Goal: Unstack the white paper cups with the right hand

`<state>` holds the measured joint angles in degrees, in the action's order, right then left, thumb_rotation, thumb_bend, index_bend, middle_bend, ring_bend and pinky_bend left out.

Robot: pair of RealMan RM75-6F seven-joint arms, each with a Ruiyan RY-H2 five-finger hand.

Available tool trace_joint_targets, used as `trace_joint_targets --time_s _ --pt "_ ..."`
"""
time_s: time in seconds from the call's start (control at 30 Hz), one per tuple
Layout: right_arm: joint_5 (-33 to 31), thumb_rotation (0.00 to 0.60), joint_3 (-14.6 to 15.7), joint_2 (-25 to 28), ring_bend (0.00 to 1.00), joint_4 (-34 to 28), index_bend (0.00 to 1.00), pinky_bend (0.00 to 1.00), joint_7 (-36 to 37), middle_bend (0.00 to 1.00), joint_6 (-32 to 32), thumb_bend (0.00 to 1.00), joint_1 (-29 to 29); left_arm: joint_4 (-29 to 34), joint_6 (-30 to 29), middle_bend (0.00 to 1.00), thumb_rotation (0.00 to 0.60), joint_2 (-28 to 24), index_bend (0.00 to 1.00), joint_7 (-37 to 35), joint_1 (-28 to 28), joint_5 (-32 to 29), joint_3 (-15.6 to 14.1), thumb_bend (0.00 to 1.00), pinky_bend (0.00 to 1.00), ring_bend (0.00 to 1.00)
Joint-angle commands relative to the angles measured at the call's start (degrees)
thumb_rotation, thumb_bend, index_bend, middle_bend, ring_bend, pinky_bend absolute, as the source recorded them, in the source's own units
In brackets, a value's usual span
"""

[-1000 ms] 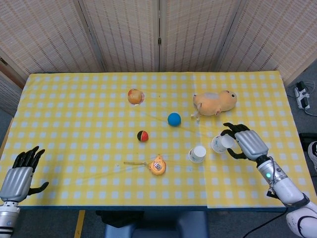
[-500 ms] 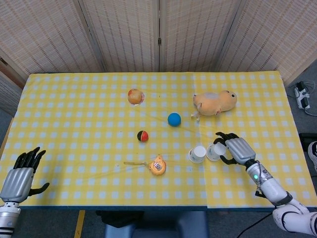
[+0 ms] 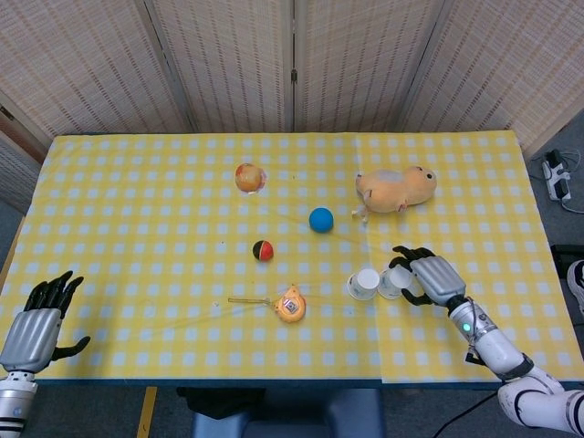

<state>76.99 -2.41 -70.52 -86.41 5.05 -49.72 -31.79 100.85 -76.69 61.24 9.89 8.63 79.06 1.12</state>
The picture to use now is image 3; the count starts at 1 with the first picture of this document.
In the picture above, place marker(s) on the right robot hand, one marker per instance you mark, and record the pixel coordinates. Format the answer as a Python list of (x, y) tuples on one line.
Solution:
[(438, 278)]

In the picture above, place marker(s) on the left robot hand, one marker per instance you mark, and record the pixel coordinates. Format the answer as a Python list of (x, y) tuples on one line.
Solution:
[(32, 337)]

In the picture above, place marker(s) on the white paper cup blue print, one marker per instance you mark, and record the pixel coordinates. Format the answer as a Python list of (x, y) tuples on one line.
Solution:
[(392, 285), (364, 285)]

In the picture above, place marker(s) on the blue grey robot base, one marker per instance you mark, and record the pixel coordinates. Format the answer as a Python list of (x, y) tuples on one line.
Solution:
[(292, 415)]

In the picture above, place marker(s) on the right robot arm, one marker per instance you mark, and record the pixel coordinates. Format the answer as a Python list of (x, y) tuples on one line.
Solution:
[(502, 356)]

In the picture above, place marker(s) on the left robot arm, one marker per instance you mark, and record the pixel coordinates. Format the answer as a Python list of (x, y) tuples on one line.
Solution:
[(16, 401)]

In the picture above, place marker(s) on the yellow white checked tablecloth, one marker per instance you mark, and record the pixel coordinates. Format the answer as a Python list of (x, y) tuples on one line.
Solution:
[(159, 274), (493, 237)]

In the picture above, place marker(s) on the yellow plush animal toy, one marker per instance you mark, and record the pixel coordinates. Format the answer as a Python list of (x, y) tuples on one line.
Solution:
[(392, 189)]

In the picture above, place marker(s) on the blue ball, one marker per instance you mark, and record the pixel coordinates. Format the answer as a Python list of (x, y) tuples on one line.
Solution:
[(321, 220)]

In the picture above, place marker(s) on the white sneaker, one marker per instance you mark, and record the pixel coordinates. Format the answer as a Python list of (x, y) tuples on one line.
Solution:
[(577, 287)]

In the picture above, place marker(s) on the orange tape measure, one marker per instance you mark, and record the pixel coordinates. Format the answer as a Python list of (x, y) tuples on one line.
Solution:
[(291, 309)]

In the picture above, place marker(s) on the white power strip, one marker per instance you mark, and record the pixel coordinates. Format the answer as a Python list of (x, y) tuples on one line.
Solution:
[(557, 178)]

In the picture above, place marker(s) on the red and black ball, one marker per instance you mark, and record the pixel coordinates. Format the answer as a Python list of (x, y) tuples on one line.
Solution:
[(263, 250)]

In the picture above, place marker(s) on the brown framed screen panel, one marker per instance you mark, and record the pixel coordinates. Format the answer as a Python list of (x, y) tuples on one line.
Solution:
[(18, 159)]

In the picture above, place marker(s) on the woven folding screen panel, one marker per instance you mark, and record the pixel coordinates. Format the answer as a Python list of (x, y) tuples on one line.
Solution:
[(360, 64), (511, 64), (228, 64), (91, 64)]

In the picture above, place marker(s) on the black screen hinge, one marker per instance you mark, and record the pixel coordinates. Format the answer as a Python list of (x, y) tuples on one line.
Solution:
[(294, 75)]

